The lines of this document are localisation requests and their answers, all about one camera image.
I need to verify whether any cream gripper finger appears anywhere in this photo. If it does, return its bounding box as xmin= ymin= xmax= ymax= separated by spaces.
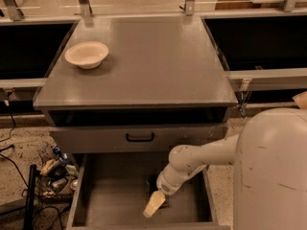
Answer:
xmin=143 ymin=191 xmax=166 ymax=218

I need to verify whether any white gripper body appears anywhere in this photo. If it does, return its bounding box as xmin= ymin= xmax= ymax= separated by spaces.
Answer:
xmin=156 ymin=168 xmax=186 ymax=196

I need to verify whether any green yellow sponge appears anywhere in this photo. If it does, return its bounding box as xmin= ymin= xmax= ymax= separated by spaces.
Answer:
xmin=146 ymin=174 xmax=169 ymax=209

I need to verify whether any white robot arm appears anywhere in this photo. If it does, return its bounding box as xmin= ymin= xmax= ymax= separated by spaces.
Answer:
xmin=143 ymin=108 xmax=307 ymax=230

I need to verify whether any grey open middle drawer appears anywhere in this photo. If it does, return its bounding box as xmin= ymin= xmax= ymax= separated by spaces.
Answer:
xmin=66 ymin=151 xmax=231 ymax=230

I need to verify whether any grey top drawer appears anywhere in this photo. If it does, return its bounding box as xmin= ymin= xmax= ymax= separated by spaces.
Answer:
xmin=50 ymin=124 xmax=227 ymax=153

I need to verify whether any grey cabinet with counter top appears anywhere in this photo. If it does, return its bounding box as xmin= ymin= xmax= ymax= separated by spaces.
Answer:
xmin=33 ymin=14 xmax=239 ymax=165

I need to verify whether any white bowl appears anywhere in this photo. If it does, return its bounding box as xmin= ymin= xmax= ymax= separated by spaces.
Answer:
xmin=64 ymin=41 xmax=109 ymax=69

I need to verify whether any black drawer handle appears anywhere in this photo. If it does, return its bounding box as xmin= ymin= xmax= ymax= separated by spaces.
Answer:
xmin=126 ymin=132 xmax=155 ymax=143

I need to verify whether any wire basket of clutter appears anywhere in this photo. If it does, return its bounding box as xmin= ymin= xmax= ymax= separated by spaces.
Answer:
xmin=37 ymin=142 xmax=79 ymax=202

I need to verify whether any black stand post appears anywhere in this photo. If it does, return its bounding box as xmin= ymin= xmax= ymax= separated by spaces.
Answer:
xmin=23 ymin=164 xmax=36 ymax=230

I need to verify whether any black floor cable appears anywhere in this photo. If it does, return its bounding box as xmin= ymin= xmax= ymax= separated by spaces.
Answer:
xmin=0 ymin=93 xmax=65 ymax=230

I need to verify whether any metal rail frame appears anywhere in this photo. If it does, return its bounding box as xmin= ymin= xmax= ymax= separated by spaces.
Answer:
xmin=0 ymin=0 xmax=307 ymax=93

